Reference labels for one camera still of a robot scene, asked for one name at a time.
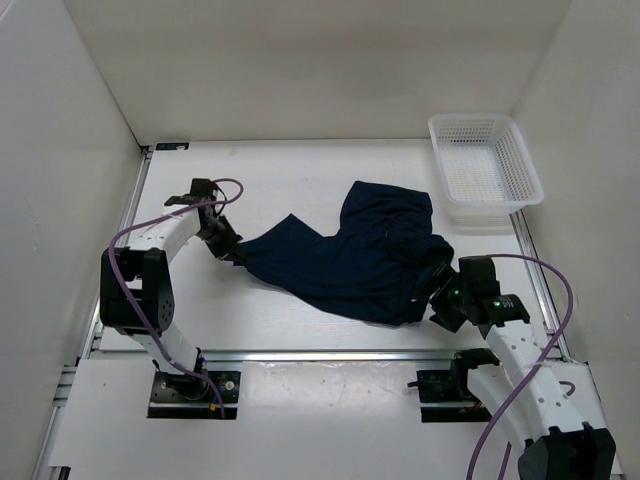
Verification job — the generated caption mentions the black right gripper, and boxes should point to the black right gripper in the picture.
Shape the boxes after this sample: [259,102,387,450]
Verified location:
[407,261,473,333]

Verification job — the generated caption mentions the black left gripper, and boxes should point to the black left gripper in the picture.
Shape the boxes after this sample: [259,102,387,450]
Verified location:
[195,214,246,263]

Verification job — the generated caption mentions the navy blue shorts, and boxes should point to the navy blue shorts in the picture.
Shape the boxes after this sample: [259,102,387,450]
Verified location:
[235,181,454,326]

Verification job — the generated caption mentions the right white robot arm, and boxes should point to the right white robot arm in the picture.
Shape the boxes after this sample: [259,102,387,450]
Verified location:
[409,254,616,479]

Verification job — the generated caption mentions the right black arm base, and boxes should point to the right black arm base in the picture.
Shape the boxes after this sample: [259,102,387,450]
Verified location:
[407,348,500,424]

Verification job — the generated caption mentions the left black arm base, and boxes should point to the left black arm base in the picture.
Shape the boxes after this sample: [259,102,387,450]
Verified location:
[147,369,241,420]

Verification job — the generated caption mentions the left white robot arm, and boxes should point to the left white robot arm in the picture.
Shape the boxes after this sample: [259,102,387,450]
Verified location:
[99,178,244,400]

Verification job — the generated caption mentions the small dark label sticker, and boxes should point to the small dark label sticker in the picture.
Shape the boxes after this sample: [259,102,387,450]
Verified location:
[154,142,190,151]

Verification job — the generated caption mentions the white plastic mesh basket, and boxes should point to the white plastic mesh basket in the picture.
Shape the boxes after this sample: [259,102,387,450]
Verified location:
[428,113,544,226]

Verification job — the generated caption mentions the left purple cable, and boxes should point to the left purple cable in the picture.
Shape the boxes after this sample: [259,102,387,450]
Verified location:
[108,177,246,419]

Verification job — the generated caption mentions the purple cable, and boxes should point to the purple cable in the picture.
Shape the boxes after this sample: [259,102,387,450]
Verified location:
[467,253,576,480]
[108,177,246,419]

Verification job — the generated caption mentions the front aluminium rail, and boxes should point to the front aluminium rail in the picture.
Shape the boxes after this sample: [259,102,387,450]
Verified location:
[204,349,455,363]

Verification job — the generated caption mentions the right aluminium frame rail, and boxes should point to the right aluminium frame rail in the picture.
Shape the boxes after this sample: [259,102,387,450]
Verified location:
[509,209,626,480]

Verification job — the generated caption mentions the aluminium frame rail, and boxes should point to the aluminium frame rail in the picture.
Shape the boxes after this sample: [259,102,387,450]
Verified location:
[29,143,154,480]
[509,209,626,480]

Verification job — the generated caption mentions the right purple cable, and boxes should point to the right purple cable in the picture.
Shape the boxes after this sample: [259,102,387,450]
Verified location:
[467,253,576,480]

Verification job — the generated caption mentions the left aluminium frame rail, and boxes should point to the left aluminium frame rail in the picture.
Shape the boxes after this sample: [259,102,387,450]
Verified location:
[29,143,154,480]

